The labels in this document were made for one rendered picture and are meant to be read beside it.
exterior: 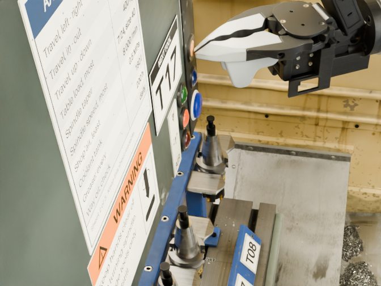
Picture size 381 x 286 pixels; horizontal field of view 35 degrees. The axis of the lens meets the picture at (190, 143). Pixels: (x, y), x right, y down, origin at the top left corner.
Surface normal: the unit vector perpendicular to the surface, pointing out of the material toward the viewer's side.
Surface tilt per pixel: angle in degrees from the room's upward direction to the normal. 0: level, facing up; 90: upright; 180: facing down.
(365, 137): 90
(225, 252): 0
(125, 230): 90
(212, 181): 0
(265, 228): 0
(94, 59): 90
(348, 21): 91
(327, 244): 24
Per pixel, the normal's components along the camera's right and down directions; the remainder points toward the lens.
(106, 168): 0.97, 0.11
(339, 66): 0.30, 0.64
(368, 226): -0.20, -0.73
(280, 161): -0.15, -0.38
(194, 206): -0.22, 0.68
